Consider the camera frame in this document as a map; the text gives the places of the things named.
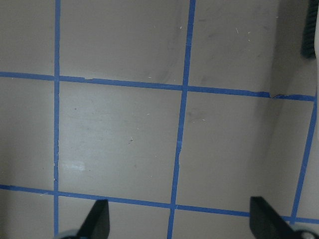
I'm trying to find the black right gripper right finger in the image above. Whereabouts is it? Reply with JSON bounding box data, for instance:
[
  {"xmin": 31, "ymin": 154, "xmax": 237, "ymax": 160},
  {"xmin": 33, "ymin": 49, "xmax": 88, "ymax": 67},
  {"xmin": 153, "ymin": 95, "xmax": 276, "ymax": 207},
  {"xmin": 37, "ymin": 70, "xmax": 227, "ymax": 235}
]
[{"xmin": 250, "ymin": 197, "xmax": 299, "ymax": 239}]

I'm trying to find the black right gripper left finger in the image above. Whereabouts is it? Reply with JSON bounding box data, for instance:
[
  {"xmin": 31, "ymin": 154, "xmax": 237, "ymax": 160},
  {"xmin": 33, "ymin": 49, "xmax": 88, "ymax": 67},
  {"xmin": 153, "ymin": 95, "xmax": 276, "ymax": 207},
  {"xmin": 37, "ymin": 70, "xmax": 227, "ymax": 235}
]
[{"xmin": 72, "ymin": 200, "xmax": 110, "ymax": 239}]

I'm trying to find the beige hand brush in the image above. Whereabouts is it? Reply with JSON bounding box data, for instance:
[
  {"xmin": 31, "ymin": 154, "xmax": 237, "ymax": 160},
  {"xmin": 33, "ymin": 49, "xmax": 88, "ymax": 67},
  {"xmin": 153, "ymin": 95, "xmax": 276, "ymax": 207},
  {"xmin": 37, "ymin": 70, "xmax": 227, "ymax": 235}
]
[{"xmin": 301, "ymin": 0, "xmax": 319, "ymax": 59}]

